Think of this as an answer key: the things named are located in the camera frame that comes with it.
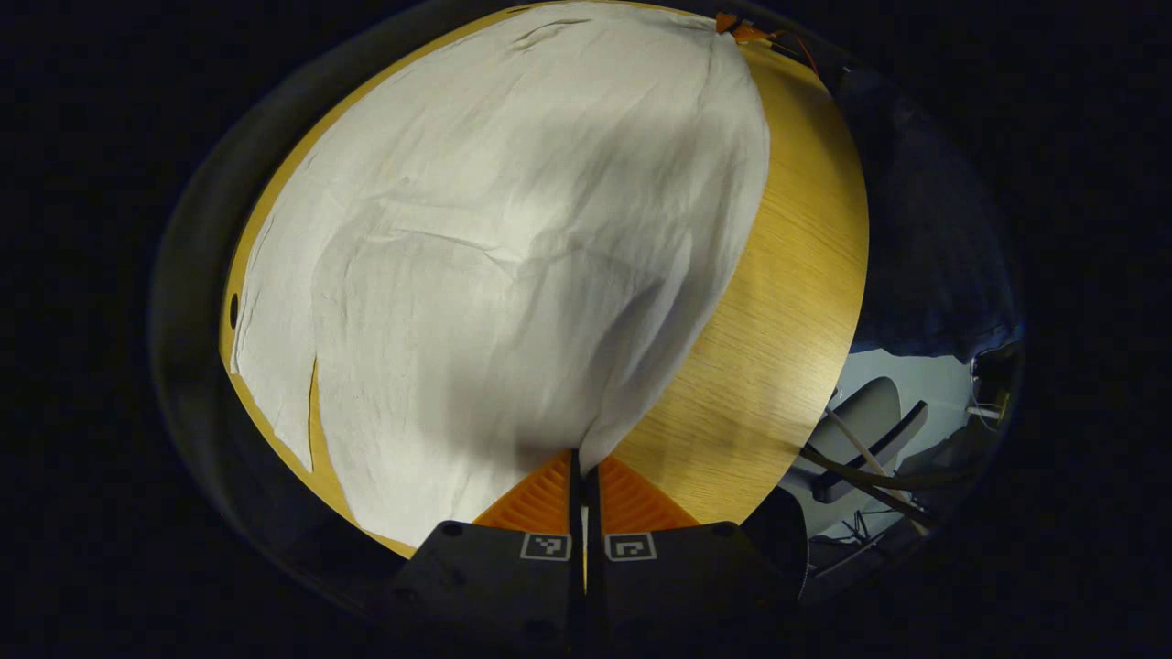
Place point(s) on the white jeans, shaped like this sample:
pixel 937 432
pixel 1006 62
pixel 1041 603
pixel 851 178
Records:
pixel 504 275

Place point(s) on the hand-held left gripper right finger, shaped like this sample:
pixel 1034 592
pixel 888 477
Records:
pixel 678 577

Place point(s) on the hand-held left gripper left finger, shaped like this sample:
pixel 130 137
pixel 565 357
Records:
pixel 513 577

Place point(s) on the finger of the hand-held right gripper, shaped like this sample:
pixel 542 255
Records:
pixel 746 32

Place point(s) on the grey office chair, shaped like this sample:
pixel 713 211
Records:
pixel 870 430

